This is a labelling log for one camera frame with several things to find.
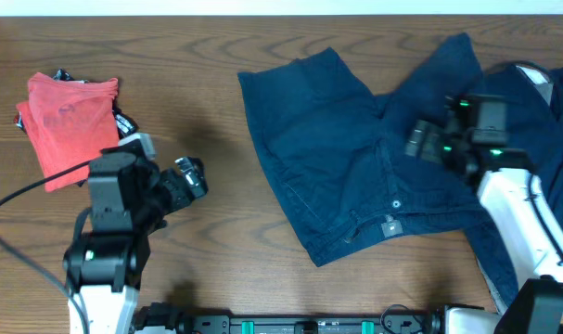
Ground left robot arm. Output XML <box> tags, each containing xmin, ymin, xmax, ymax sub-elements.
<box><xmin>63</xmin><ymin>151</ymin><xmax>208</xmax><ymax>333</ymax></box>

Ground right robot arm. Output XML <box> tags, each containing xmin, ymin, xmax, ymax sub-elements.
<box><xmin>405</xmin><ymin>95</ymin><xmax>563</xmax><ymax>333</ymax></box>

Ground folded red shirt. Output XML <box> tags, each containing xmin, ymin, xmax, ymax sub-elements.
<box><xmin>16</xmin><ymin>71</ymin><xmax>124</xmax><ymax>193</ymax></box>

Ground navy blue garment pile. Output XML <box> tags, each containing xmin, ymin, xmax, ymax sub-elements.
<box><xmin>464</xmin><ymin>65</ymin><xmax>563</xmax><ymax>314</ymax></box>

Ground black patterned folded garment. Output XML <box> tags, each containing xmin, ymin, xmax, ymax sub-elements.
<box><xmin>13</xmin><ymin>69</ymin><xmax>139</xmax><ymax>187</ymax></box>

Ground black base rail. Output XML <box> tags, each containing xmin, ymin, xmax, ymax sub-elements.
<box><xmin>128</xmin><ymin>303</ymin><xmax>445</xmax><ymax>334</ymax></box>

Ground navy blue shorts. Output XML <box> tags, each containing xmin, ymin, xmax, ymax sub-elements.
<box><xmin>238</xmin><ymin>33</ymin><xmax>489</xmax><ymax>266</ymax></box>

